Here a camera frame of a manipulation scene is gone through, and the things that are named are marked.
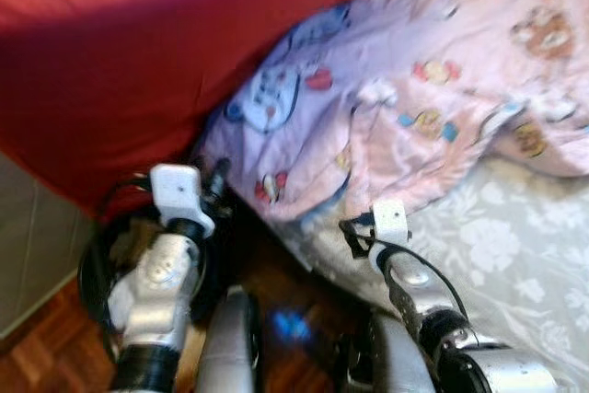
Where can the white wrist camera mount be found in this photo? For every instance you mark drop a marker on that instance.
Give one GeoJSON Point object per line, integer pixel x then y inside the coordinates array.
{"type": "Point", "coordinates": [391, 223]}
{"type": "Point", "coordinates": [179, 192]}

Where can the silver right robot leg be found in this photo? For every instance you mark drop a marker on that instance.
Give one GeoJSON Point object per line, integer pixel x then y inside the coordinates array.
{"type": "Point", "coordinates": [391, 361]}

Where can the silver robot leg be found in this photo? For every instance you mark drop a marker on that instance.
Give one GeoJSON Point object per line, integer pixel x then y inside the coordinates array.
{"type": "Point", "coordinates": [230, 347]}
{"type": "Point", "coordinates": [391, 361]}

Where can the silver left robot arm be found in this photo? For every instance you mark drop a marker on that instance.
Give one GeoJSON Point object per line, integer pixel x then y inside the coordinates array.
{"type": "Point", "coordinates": [156, 292]}

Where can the silver left robot leg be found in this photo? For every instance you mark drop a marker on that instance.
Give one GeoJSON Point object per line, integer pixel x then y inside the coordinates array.
{"type": "Point", "coordinates": [230, 347]}

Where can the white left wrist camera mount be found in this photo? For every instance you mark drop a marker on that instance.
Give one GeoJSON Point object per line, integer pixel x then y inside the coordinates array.
{"type": "Point", "coordinates": [179, 192]}

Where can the pink cartoon print blanket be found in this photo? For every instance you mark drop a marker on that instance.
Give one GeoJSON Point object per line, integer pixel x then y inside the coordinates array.
{"type": "Point", "coordinates": [414, 71]}

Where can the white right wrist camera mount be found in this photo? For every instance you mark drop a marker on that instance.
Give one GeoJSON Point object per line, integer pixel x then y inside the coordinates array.
{"type": "Point", "coordinates": [391, 223]}

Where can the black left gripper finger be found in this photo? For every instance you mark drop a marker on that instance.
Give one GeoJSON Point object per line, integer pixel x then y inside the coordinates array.
{"type": "Point", "coordinates": [218, 183]}

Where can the bed with grey floral sheet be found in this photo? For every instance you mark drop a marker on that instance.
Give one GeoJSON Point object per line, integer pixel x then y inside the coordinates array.
{"type": "Point", "coordinates": [515, 264]}

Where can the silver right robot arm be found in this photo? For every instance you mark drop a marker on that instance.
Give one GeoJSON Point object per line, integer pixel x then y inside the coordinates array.
{"type": "Point", "coordinates": [442, 329]}

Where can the large red fabric cushion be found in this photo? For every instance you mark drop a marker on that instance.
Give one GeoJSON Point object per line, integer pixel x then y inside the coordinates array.
{"type": "Point", "coordinates": [138, 62]}

